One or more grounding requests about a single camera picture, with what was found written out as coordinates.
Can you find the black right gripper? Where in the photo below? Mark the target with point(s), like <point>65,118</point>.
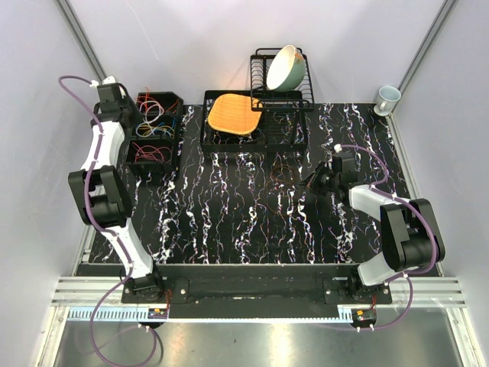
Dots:
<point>313,183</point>

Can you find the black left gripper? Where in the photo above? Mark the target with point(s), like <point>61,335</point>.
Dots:
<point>127,100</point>

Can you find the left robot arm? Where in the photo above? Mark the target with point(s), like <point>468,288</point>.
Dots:
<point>101,197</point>

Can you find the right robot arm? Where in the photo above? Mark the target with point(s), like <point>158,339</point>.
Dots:
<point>411,242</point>

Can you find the black near storage bin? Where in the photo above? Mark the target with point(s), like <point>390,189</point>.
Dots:
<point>154,160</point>

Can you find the white mug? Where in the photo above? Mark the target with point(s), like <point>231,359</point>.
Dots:
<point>387,98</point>

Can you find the black tall dish rack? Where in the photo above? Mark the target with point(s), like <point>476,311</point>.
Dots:
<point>298,99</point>

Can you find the orange woven mat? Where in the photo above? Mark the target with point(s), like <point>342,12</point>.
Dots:
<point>231,113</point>

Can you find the green ceramic bowl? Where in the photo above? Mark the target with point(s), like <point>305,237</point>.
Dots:
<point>287,70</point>

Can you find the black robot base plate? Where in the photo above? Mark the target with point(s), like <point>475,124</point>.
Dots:
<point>246,293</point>

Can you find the aluminium frame rail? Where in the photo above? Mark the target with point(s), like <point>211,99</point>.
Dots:
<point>82,291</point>

